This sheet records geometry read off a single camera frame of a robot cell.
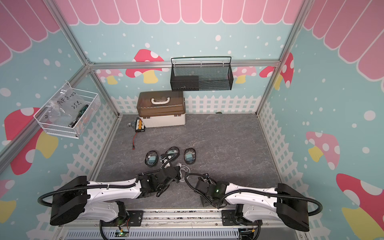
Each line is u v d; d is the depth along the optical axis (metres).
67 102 0.71
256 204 0.47
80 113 0.74
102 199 0.47
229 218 0.74
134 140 1.06
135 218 0.75
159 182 0.61
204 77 0.94
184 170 0.89
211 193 0.61
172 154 0.97
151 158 0.94
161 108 0.97
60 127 0.64
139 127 1.11
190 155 0.94
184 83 0.88
